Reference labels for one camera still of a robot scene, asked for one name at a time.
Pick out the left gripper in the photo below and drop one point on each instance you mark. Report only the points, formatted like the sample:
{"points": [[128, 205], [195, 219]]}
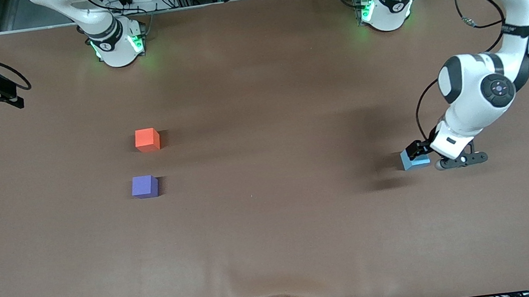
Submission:
{"points": [[420, 148]]}

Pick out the light blue foam block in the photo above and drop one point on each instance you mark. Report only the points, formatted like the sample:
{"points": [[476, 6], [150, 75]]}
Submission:
{"points": [[415, 163]]}

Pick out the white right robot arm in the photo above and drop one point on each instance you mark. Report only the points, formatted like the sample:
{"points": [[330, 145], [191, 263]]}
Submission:
{"points": [[116, 50]]}

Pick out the orange foam block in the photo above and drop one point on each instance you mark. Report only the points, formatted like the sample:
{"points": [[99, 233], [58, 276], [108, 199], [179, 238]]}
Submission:
{"points": [[147, 140]]}

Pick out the purple foam block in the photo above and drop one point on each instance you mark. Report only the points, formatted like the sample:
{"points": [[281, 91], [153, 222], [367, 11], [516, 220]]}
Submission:
{"points": [[144, 186]]}

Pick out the brown table mat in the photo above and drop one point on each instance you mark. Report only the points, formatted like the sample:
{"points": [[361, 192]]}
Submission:
{"points": [[273, 218]]}

